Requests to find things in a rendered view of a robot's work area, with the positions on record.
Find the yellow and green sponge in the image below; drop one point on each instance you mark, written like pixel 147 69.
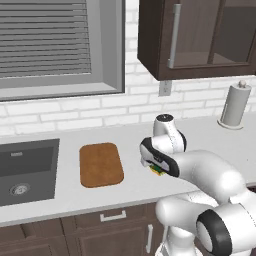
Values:
pixel 156 171

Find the dark grey sink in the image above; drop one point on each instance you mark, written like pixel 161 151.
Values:
pixel 26 173

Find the paper towel roll on holder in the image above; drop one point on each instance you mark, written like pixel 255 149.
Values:
pixel 235 105

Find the grey window blinds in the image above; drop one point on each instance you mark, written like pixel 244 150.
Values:
pixel 43 36

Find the brown wooden cutting board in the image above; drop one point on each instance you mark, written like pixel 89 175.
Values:
pixel 100 165

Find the dark brown base cabinet door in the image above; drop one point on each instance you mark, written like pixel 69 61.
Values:
pixel 113 241

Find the dark brown drawer front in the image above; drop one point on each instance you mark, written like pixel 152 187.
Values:
pixel 86 218

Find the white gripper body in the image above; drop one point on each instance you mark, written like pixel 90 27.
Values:
pixel 146 163

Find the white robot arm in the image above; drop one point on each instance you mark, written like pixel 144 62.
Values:
pixel 206 173

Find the grey wall outlet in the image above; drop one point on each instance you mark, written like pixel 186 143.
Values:
pixel 164 88

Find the dark brown wall cabinet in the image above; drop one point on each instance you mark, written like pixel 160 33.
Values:
pixel 150 36

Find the dark brown sink cabinet front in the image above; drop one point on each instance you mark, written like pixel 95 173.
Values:
pixel 30 238

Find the glass cabinet door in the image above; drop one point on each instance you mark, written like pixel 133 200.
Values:
pixel 196 33
pixel 236 30

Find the window with grey frame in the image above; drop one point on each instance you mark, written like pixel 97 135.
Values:
pixel 106 46

